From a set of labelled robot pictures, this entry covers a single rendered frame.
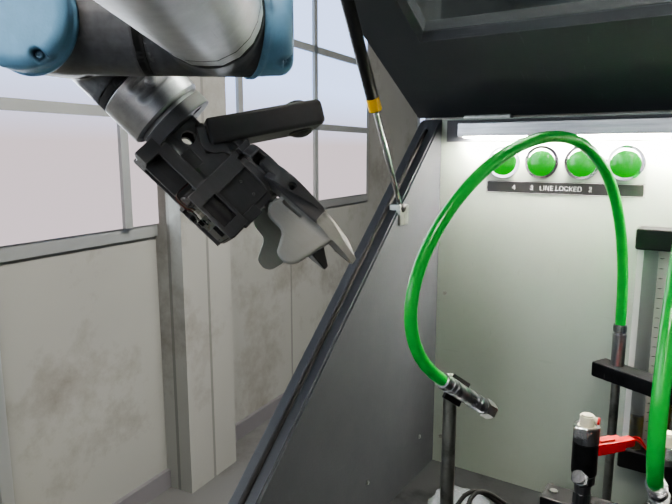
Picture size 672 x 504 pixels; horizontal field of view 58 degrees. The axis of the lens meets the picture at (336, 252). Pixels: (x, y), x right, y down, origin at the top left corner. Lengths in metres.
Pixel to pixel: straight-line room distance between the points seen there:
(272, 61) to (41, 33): 0.15
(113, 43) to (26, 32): 0.05
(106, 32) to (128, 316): 2.01
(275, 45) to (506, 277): 0.69
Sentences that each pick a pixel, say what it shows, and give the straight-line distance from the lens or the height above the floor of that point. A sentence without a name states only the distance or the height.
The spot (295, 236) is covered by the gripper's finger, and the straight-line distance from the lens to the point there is 0.55.
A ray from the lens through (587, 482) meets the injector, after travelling 0.77.
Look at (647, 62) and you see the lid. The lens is 0.91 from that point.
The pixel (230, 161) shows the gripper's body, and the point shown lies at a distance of 0.55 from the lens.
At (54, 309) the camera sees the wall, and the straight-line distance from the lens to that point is 2.20.
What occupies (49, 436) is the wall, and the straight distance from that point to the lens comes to 2.31.
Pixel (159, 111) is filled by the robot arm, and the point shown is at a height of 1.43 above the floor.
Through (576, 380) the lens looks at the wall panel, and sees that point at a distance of 1.05.
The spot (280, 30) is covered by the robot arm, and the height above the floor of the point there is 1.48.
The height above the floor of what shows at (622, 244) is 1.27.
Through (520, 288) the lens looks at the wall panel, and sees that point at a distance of 1.03.
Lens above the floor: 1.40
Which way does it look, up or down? 9 degrees down
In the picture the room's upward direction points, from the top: straight up
